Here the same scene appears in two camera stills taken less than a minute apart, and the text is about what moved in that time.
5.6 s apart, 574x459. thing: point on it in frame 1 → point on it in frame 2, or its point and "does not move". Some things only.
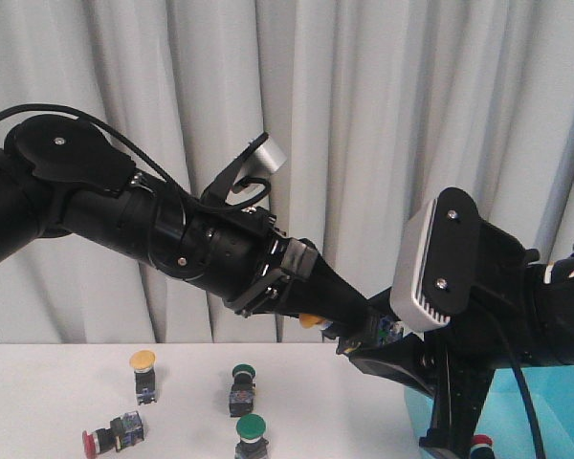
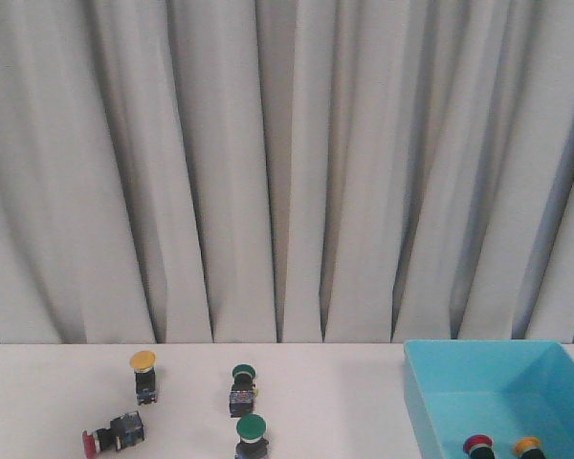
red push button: x=481 y=447 does not move
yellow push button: x=308 y=320 → x=528 y=448
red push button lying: x=122 y=431 does not move
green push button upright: x=250 y=428 does not move
